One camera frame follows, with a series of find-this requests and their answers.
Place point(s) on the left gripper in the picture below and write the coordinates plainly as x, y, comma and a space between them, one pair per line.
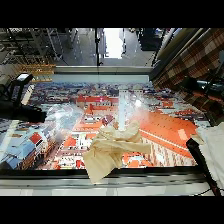
26, 114

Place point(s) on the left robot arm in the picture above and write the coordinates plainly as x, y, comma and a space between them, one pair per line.
2, 100

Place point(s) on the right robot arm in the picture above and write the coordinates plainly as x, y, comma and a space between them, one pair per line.
201, 162

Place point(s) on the beige garment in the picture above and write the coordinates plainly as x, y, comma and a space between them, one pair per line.
106, 150

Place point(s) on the checked shirt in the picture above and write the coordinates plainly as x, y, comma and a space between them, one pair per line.
196, 56

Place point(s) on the white garment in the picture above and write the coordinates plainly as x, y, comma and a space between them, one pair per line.
215, 150

